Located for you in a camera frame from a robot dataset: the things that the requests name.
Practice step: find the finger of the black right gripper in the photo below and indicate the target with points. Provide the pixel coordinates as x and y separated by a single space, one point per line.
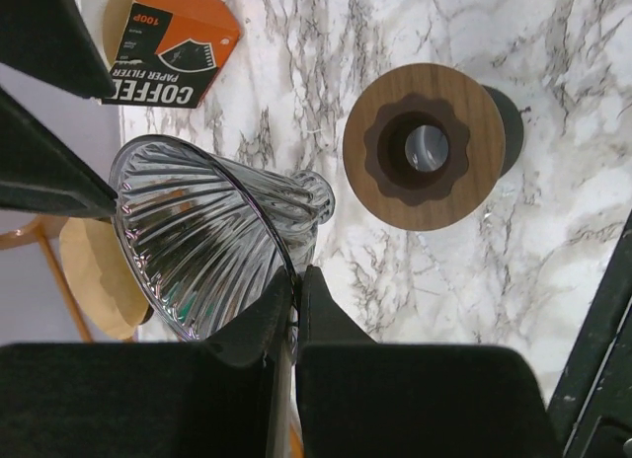
41 175
48 40

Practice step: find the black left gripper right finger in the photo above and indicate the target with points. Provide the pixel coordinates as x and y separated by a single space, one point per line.
361 398

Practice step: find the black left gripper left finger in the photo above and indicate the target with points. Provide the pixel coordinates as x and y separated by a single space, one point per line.
226 396

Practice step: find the brown paper coffee filter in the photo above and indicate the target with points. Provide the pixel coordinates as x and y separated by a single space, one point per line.
100 279

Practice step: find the grey carafe with red lid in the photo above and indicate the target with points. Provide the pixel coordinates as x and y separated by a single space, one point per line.
426 146

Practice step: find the round wooden dripper base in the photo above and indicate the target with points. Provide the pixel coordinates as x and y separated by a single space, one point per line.
374 139

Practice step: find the orange coffee filter box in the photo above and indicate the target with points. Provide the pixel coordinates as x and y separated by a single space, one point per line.
161 53

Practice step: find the orange wooden shelf rack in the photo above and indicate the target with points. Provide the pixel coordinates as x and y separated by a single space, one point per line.
40 230

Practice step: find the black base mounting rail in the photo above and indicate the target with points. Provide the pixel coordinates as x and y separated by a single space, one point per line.
591 406

